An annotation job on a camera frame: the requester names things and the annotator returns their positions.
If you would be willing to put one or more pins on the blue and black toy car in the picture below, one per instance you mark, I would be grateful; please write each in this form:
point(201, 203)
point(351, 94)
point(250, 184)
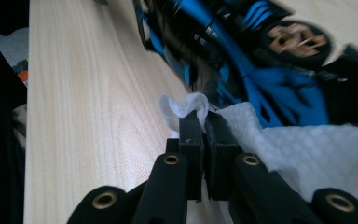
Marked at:
point(248, 77)

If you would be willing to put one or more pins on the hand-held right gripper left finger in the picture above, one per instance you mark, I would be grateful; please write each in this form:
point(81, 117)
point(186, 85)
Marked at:
point(191, 155)

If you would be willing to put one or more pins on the white wet wipe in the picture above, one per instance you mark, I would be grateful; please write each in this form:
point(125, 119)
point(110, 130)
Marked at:
point(307, 149)

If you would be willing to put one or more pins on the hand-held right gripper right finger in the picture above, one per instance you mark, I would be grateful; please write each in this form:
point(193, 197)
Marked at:
point(220, 161)

